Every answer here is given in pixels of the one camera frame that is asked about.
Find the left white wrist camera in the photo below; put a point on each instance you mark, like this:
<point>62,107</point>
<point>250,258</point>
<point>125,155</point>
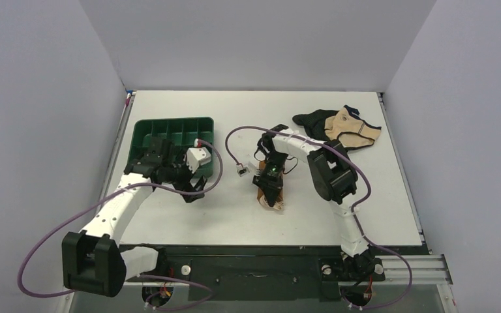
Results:
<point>196,157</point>

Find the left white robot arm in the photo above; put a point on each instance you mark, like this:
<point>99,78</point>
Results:
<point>92,259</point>

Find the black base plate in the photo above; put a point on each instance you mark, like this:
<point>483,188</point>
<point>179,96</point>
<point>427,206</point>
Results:
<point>271,273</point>

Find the aluminium frame rail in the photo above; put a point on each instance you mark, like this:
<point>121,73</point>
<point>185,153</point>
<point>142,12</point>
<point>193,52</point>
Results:
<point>426,270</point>

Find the black patterned underwear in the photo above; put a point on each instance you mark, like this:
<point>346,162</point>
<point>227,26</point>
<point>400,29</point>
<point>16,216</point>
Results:
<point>314,123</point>

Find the beige underwear with dark trim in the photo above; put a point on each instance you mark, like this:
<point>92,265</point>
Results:
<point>351,130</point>

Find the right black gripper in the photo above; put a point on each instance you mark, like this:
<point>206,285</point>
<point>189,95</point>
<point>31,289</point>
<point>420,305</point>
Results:
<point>269,186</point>

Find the green compartment tray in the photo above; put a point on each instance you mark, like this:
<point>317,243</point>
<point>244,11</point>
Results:
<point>182,132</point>

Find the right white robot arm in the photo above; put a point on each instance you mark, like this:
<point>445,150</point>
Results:
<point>332,178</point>

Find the brown underwear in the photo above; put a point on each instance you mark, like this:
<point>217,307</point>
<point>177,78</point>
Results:
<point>261,201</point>

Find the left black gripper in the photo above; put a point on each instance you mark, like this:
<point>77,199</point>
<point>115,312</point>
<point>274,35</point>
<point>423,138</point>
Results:
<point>186,186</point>

